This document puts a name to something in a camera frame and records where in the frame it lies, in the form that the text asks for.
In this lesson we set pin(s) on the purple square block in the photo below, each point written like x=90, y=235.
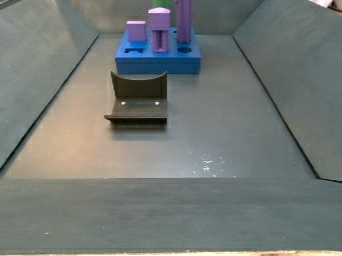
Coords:
x=137, y=31

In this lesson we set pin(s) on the purple arch-shaped peg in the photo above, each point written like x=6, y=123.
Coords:
x=160, y=26

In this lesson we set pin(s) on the blue shape-sorting board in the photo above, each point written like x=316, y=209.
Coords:
x=137, y=59

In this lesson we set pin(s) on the green peg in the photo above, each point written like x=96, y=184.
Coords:
x=161, y=3

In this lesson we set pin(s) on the purple star-shaped peg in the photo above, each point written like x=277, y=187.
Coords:
x=184, y=20

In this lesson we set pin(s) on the black curved stand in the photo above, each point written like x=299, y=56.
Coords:
x=141, y=99

